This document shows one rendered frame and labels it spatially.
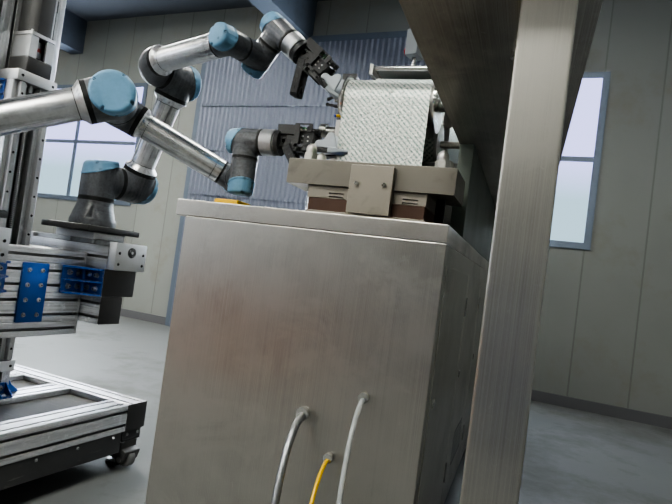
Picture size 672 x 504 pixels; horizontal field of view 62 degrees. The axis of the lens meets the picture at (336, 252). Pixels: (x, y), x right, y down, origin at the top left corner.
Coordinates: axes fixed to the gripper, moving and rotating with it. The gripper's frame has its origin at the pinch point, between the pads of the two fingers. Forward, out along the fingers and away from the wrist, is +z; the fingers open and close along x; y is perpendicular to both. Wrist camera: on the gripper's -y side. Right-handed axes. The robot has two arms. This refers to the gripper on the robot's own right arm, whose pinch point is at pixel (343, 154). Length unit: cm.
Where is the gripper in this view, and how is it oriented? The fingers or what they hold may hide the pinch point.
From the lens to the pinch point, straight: 152.1
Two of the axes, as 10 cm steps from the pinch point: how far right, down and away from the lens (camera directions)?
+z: 9.4, 1.1, -3.3
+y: 1.3, -9.9, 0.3
